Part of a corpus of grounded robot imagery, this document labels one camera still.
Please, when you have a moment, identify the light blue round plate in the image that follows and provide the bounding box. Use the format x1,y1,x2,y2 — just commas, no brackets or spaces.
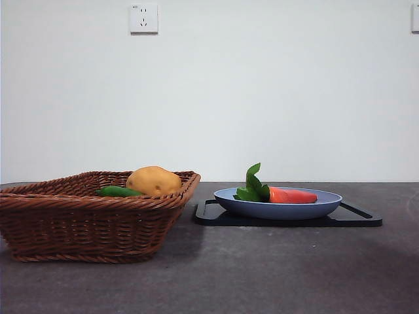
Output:
213,187,344,220

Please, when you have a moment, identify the orange carrot with green leaves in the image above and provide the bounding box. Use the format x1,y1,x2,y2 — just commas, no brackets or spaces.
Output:
233,162,319,204

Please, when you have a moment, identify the dark rectangular tray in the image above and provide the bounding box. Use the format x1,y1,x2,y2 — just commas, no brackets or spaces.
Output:
194,199,384,228

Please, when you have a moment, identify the yellow-brown potato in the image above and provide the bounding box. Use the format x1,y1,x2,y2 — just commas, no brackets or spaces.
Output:
126,166,183,198

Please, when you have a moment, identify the green pepper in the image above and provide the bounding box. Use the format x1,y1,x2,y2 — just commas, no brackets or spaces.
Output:
96,186,145,198

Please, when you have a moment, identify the brown wicker basket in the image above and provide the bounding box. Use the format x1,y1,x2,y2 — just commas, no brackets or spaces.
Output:
0,170,202,264

